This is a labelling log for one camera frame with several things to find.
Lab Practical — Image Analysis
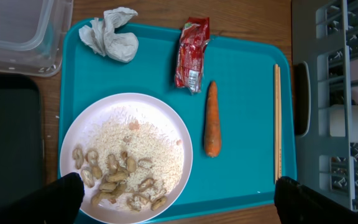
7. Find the teal plastic serving tray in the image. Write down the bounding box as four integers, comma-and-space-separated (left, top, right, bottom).
59, 20, 297, 222

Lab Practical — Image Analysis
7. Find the red snack wrapper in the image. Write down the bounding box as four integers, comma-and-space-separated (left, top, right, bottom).
174, 17, 210, 94

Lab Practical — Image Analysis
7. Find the grey dishwasher rack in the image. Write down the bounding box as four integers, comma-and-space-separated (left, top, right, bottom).
291, 0, 358, 212

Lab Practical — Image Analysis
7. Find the orange carrot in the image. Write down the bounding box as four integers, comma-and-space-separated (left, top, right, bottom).
204, 81, 222, 157

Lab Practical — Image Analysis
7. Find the white plate with food scraps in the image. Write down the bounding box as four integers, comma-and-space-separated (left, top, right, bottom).
59, 93, 193, 223

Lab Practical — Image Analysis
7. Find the clear plastic waste bin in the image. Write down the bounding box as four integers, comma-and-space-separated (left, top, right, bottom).
0, 0, 73, 77

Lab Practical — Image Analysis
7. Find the black plastic tray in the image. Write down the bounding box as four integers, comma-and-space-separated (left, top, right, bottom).
0, 74, 44, 208

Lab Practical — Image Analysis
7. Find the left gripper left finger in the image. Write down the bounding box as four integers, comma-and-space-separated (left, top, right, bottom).
0, 172, 85, 224

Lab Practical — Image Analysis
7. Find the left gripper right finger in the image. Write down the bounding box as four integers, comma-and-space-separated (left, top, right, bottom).
274, 176, 358, 224

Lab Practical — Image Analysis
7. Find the wooden chopstick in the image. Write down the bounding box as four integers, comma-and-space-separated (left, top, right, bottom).
277, 65, 282, 179
274, 64, 279, 183

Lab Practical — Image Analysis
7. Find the white tissue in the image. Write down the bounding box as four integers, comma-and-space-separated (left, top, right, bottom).
78, 7, 139, 63

